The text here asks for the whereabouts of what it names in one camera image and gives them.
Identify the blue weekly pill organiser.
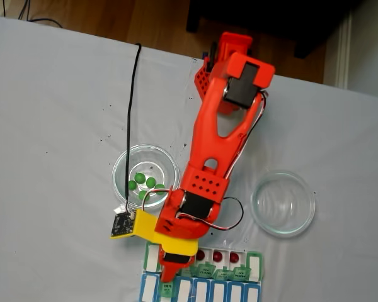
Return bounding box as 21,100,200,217
139,272,261,302

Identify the glass bowl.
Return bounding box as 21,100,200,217
112,143,181,212
250,169,316,238

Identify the green weekly pill organiser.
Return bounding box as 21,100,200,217
144,240,265,298

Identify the white table cloth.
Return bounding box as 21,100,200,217
0,15,378,302

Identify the black furniture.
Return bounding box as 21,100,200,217
185,0,366,60

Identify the white gripper motor wire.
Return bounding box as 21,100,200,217
141,187,173,212

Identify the white red servo wire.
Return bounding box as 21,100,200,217
176,89,269,233

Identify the black camera cable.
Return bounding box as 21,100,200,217
124,43,142,218

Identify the black floor cable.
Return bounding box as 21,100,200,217
1,0,64,29

